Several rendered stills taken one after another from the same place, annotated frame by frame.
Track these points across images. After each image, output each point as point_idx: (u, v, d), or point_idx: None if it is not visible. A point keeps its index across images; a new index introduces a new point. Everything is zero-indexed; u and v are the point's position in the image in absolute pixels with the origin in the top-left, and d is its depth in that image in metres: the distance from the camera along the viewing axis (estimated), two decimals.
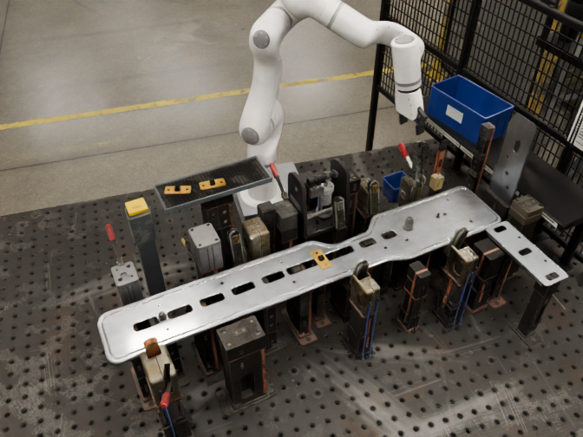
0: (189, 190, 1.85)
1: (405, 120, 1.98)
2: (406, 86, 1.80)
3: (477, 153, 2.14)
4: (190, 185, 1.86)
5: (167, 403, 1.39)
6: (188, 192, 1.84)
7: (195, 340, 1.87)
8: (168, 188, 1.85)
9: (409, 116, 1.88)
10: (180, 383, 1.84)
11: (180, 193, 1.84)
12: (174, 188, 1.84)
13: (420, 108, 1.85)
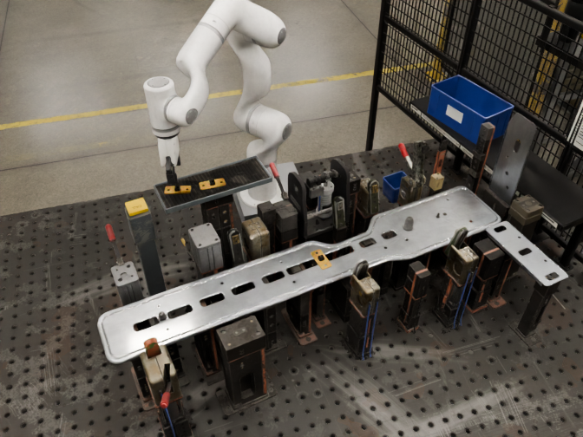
0: (189, 190, 1.85)
1: (177, 163, 1.83)
2: (154, 130, 1.65)
3: (477, 153, 2.14)
4: (190, 185, 1.86)
5: (167, 403, 1.39)
6: (188, 192, 1.84)
7: (195, 340, 1.87)
8: (168, 188, 1.85)
9: None
10: (180, 383, 1.84)
11: (180, 193, 1.84)
12: (174, 188, 1.84)
13: (168, 159, 1.70)
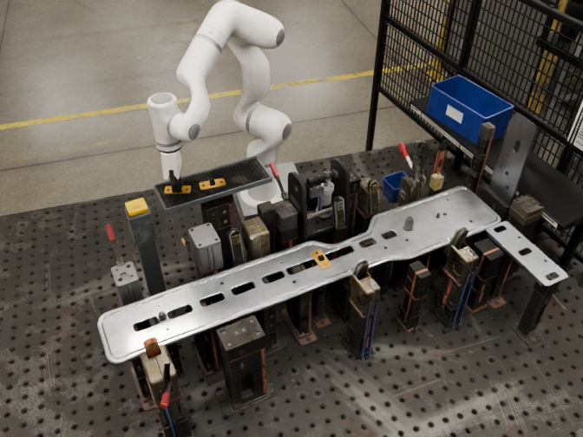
0: (189, 189, 1.85)
1: None
2: (157, 144, 1.69)
3: (477, 153, 2.14)
4: (190, 185, 1.86)
5: (167, 403, 1.39)
6: (188, 192, 1.84)
7: (195, 340, 1.87)
8: (168, 188, 1.85)
9: (164, 174, 1.77)
10: (180, 383, 1.84)
11: (180, 193, 1.84)
12: None
13: (172, 173, 1.75)
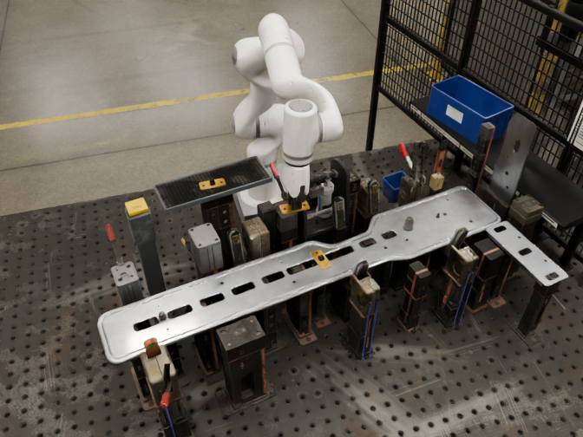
0: (307, 205, 1.66)
1: None
2: (291, 159, 1.48)
3: (477, 153, 2.14)
4: (305, 200, 1.67)
5: (167, 403, 1.39)
6: (308, 207, 1.65)
7: (195, 340, 1.87)
8: (284, 206, 1.65)
9: (290, 192, 1.56)
10: (180, 383, 1.84)
11: (299, 211, 1.64)
12: None
13: (302, 189, 1.55)
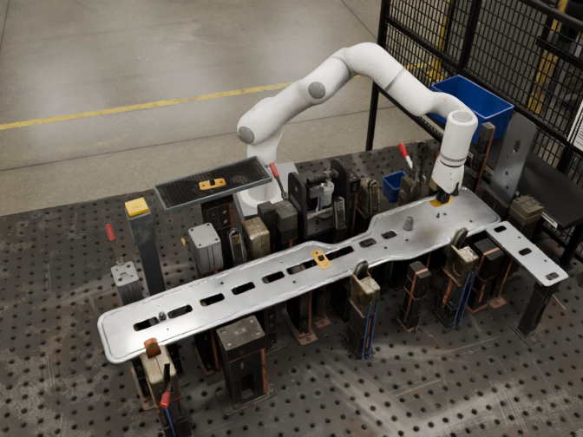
0: (451, 198, 1.96)
1: (442, 196, 1.94)
2: (452, 160, 1.78)
3: (477, 153, 2.14)
4: None
5: (167, 403, 1.39)
6: (453, 200, 1.95)
7: (195, 340, 1.87)
8: (433, 202, 1.94)
9: (445, 188, 1.86)
10: (180, 383, 1.84)
11: (447, 204, 1.94)
12: (441, 200, 1.93)
13: (456, 185, 1.84)
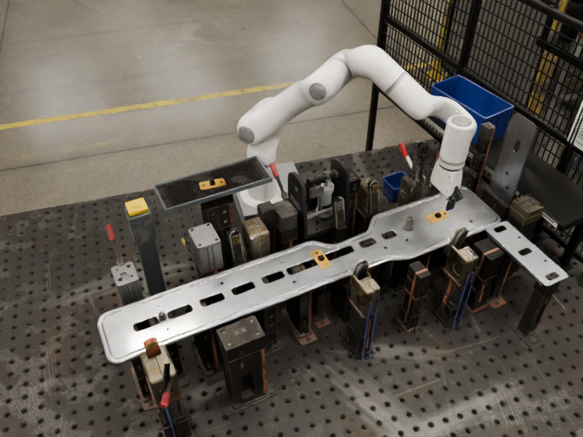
0: (447, 213, 2.00)
1: (435, 191, 1.97)
2: (451, 165, 1.79)
3: (477, 153, 2.14)
4: (444, 210, 2.02)
5: (167, 403, 1.39)
6: (448, 215, 2.00)
7: (195, 340, 1.87)
8: (429, 217, 1.99)
9: (443, 192, 1.87)
10: (180, 383, 1.84)
11: (442, 218, 1.99)
12: (437, 215, 1.98)
13: (457, 187, 1.84)
